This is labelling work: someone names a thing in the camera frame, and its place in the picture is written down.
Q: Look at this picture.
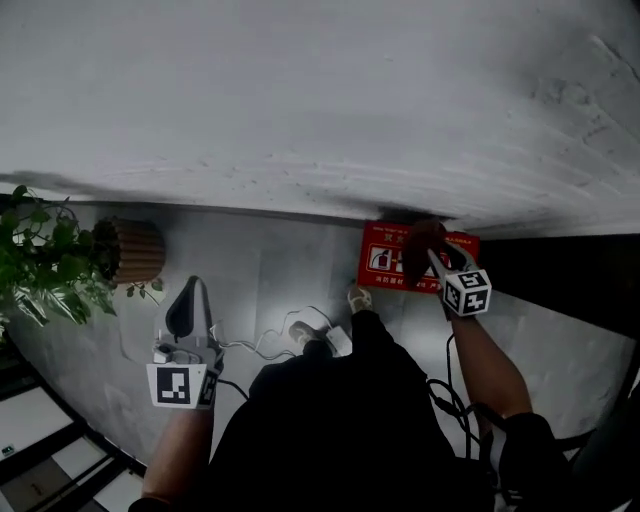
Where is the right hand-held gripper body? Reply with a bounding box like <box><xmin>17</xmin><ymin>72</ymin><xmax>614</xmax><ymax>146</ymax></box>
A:
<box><xmin>441</xmin><ymin>268</ymin><xmax>493</xmax><ymax>319</ymax></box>

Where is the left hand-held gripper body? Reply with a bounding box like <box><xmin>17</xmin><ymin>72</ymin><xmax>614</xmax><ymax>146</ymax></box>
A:
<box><xmin>145</xmin><ymin>333</ymin><xmax>226</xmax><ymax>412</ymax></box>

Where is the dark red cloth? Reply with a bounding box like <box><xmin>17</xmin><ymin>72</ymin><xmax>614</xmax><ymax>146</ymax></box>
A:
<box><xmin>402</xmin><ymin>218</ymin><xmax>450</xmax><ymax>294</ymax></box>

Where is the red fire extinguisher box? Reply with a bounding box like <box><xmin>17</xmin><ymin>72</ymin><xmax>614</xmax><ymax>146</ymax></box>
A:
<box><xmin>357</xmin><ymin>220</ymin><xmax>482</xmax><ymax>297</ymax></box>

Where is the person's right forearm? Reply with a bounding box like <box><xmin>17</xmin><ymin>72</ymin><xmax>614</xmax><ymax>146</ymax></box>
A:
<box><xmin>449</xmin><ymin>312</ymin><xmax>534</xmax><ymax>421</ymax></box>

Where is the person's left forearm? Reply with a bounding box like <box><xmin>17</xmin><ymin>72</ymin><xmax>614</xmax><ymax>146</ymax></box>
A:
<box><xmin>141</xmin><ymin>407</ymin><xmax>214</xmax><ymax>502</ymax></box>

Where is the ribbed wooden plant pot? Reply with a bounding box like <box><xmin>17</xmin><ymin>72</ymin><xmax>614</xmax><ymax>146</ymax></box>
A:
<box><xmin>91</xmin><ymin>215</ymin><xmax>168</xmax><ymax>286</ymax></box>

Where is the person's right shoe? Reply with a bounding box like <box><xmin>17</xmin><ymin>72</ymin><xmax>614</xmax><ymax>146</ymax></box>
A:
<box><xmin>346</xmin><ymin>284</ymin><xmax>374</xmax><ymax>316</ymax></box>

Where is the person's shoe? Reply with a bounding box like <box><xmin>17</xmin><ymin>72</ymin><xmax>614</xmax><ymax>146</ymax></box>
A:
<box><xmin>288</xmin><ymin>320</ymin><xmax>317</xmax><ymax>347</ymax></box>
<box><xmin>346</xmin><ymin>284</ymin><xmax>374</xmax><ymax>316</ymax></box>

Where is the person's left shoe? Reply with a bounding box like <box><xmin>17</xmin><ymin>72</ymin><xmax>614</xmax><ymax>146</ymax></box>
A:
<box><xmin>288</xmin><ymin>320</ymin><xmax>317</xmax><ymax>347</ymax></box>

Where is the white power adapter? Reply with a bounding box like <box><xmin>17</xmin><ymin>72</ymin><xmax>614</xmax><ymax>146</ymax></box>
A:
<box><xmin>324</xmin><ymin>325</ymin><xmax>352</xmax><ymax>358</ymax></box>

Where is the green leafy plant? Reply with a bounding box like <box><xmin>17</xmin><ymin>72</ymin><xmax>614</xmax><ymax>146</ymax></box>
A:
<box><xmin>0</xmin><ymin>184</ymin><xmax>167</xmax><ymax>342</ymax></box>

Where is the black framed glass partition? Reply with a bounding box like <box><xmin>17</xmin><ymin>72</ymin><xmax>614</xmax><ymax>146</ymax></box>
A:
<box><xmin>0</xmin><ymin>344</ymin><xmax>147</xmax><ymax>512</ymax></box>

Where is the black cable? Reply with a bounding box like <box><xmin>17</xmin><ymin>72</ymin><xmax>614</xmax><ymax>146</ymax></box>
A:
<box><xmin>425</xmin><ymin>331</ymin><xmax>502</xmax><ymax>502</ymax></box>
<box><xmin>217</xmin><ymin>378</ymin><xmax>250</xmax><ymax>402</ymax></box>

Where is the white cable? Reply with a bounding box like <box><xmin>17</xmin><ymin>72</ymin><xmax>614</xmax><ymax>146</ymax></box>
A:
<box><xmin>209</xmin><ymin>305</ymin><xmax>342</xmax><ymax>362</ymax></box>

